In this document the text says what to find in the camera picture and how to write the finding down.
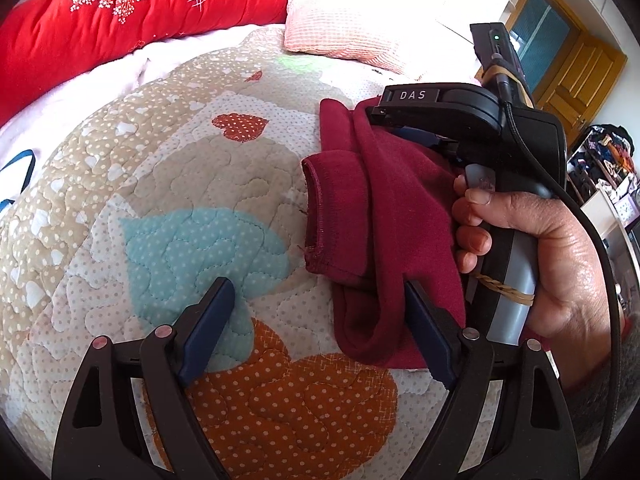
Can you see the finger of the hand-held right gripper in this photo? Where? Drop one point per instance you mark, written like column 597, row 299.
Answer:
column 415, row 136
column 387, row 114

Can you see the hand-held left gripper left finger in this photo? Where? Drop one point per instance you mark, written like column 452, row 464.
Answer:
column 207, row 330

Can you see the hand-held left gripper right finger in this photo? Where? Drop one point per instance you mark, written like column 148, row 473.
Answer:
column 430, row 335

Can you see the maroon small sweater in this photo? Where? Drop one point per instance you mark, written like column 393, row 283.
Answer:
column 390, row 210

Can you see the person's right forearm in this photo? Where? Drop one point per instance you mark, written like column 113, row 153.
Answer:
column 605, row 410

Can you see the person's right hand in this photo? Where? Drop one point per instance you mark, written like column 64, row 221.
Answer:
column 565, row 270

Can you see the cluttered shelf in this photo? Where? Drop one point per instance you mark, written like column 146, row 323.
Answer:
column 602, row 147

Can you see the tan rubber band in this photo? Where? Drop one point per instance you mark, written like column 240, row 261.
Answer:
column 510, row 294

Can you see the wooden door with teal glass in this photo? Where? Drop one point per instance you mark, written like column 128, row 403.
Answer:
column 585, row 75

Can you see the white cabinet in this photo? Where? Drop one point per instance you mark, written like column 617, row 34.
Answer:
column 617, row 220

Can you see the patchwork quilted blanket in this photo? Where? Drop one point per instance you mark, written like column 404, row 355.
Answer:
column 175, row 170

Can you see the red floral quilt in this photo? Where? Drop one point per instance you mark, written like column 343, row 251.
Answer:
column 100, row 35

